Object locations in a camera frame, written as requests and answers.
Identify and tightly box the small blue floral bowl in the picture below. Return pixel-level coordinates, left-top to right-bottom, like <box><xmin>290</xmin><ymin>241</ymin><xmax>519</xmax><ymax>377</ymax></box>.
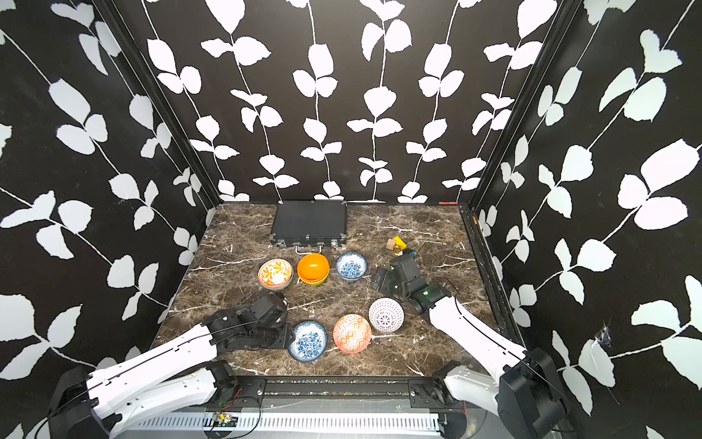
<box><xmin>336</xmin><ymin>252</ymin><xmax>369</xmax><ymax>282</ymax></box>

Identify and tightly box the orange plastic bowl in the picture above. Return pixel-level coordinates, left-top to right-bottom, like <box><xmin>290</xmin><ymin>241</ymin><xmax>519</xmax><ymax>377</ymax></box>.
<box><xmin>297</xmin><ymin>254</ymin><xmax>331</xmax><ymax>280</ymax></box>

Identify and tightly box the small circuit board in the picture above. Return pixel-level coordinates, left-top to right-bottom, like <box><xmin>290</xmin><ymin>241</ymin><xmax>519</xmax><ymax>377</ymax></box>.
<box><xmin>211</xmin><ymin>413</ymin><xmax>238</xmax><ymax>429</ymax></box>

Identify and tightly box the white vented strip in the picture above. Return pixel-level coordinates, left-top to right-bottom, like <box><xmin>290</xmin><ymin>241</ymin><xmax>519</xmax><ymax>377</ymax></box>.
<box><xmin>130</xmin><ymin>413</ymin><xmax>442</xmax><ymax>435</ymax></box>

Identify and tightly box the black carrying case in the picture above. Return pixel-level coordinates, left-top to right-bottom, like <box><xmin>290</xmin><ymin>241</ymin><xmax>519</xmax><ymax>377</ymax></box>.
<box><xmin>270</xmin><ymin>200</ymin><xmax>347</xmax><ymax>248</ymax></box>

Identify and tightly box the yellow wooden block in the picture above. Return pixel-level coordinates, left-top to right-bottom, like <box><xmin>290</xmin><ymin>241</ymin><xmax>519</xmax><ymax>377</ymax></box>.
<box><xmin>393</xmin><ymin>236</ymin><xmax>407</xmax><ymax>250</ymax></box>

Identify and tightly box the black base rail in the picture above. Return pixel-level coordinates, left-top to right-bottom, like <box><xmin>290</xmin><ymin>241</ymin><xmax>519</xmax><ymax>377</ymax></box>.
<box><xmin>218</xmin><ymin>375</ymin><xmax>555</xmax><ymax>413</ymax></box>

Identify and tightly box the black white lattice bowl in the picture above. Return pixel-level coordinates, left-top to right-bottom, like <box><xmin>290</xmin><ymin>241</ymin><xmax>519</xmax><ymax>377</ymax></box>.
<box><xmin>369</xmin><ymin>297</ymin><xmax>405</xmax><ymax>334</ymax></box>

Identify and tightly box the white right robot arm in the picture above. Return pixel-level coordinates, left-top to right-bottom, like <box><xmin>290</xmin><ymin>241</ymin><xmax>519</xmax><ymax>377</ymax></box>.
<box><xmin>371</xmin><ymin>254</ymin><xmax>572</xmax><ymax>438</ymax></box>

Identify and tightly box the red geometric pattern bowl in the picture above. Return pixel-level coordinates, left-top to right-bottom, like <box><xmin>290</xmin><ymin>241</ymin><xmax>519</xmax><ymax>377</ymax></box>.
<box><xmin>333</xmin><ymin>314</ymin><xmax>372</xmax><ymax>355</ymax></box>

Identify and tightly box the orange leaf pattern bowl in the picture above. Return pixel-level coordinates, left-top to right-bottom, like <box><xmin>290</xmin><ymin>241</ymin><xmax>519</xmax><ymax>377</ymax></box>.
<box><xmin>258</xmin><ymin>258</ymin><xmax>294</xmax><ymax>291</ymax></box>

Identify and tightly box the large blue floral bowl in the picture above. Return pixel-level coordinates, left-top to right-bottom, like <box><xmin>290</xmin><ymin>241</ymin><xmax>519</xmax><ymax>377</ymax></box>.
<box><xmin>288</xmin><ymin>321</ymin><xmax>328</xmax><ymax>363</ymax></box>

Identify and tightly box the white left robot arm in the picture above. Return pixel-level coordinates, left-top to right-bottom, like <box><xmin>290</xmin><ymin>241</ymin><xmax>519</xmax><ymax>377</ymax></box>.
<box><xmin>47</xmin><ymin>293</ymin><xmax>294</xmax><ymax>438</ymax></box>

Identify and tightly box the lime yellow plastic bowl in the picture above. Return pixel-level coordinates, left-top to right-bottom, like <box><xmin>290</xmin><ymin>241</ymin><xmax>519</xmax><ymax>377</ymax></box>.
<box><xmin>300</xmin><ymin>276</ymin><xmax>328</xmax><ymax>286</ymax></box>

